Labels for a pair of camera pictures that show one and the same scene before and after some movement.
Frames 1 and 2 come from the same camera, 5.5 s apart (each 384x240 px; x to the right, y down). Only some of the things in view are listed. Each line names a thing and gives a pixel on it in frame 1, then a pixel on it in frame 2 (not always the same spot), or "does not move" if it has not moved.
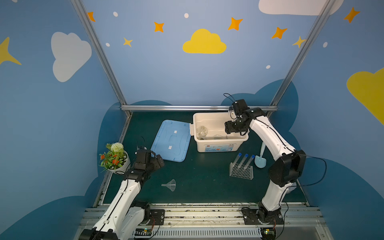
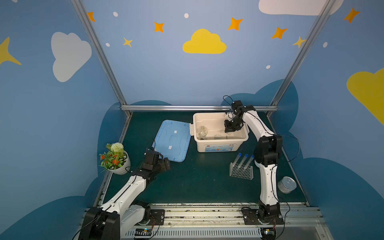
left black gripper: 141,154 → 163,164
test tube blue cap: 241,164 does not move
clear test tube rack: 241,172 does not move
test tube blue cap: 252,157 does not move
